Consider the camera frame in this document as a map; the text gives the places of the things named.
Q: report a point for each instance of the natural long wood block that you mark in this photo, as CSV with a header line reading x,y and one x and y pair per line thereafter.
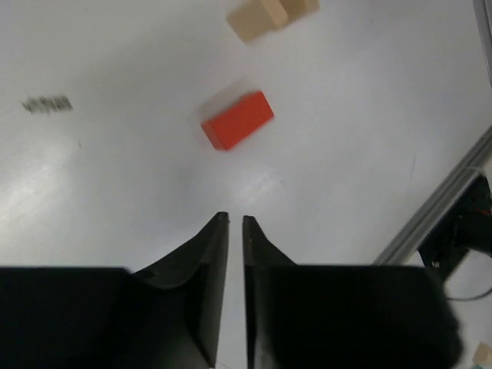
x,y
299,8

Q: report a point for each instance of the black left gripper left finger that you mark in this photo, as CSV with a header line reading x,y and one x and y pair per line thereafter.
x,y
166,315

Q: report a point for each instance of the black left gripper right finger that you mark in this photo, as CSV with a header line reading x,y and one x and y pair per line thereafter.
x,y
342,316

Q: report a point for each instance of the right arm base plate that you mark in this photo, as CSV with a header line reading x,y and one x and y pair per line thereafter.
x,y
465,227

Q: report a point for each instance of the red arch wood block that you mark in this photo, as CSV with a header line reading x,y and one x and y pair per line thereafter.
x,y
239,121

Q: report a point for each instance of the aluminium rail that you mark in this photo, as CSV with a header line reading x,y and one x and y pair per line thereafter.
x,y
482,10
446,195

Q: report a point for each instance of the aluminium rail right side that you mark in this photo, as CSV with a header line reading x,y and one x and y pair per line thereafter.
x,y
482,10

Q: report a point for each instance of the aluminium rail front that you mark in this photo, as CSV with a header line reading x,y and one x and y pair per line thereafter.
x,y
446,195

